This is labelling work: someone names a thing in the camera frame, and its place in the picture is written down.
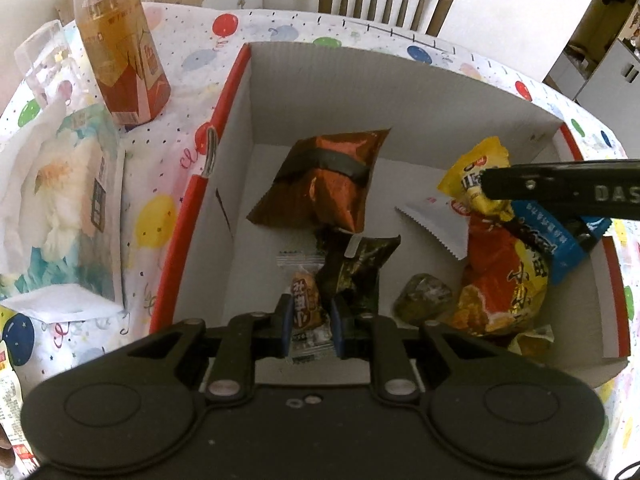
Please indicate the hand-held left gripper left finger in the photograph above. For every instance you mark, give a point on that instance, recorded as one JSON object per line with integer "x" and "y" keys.
{"x": 285, "y": 325}

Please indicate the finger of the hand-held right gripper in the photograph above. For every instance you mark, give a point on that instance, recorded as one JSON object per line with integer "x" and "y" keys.
{"x": 586, "y": 232}
{"x": 530, "y": 183}

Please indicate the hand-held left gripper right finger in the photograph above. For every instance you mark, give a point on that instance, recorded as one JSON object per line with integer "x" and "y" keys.
{"x": 337, "y": 327}

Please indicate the small clear brown snack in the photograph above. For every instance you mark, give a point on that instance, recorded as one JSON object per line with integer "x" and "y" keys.
{"x": 305, "y": 305}

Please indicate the blue snack packet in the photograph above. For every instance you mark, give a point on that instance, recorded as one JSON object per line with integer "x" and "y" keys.
{"x": 560, "y": 255}

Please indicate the black snack packet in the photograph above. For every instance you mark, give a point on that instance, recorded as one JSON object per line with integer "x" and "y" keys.
{"x": 360, "y": 265}

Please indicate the clear dark snack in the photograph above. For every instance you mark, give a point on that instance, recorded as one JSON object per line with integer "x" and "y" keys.
{"x": 422, "y": 297}

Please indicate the large orange yellow snack bag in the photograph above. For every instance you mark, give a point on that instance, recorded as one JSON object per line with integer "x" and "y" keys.
{"x": 495, "y": 270}

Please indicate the white snack packet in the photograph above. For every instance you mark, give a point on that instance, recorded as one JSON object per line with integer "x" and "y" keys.
{"x": 440, "y": 220}

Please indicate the brown red snack bag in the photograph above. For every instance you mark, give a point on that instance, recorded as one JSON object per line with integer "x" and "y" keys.
{"x": 330, "y": 185}

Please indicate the red and white cardboard box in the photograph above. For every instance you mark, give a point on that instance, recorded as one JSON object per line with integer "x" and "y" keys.
{"x": 300, "y": 100}

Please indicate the balloon print tablecloth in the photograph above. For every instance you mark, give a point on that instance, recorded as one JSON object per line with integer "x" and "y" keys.
{"x": 155, "y": 220}

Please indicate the floral tissue pack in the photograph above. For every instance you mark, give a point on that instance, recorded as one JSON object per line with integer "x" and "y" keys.
{"x": 65, "y": 185}

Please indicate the white red printed packet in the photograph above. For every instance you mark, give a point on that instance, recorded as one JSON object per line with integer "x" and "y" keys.
{"x": 12, "y": 400}

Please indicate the amber tea bottle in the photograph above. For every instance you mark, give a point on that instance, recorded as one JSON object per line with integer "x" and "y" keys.
{"x": 120, "y": 60}

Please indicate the clear plastic cup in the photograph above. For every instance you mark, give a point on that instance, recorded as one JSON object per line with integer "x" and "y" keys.
{"x": 47, "y": 60}

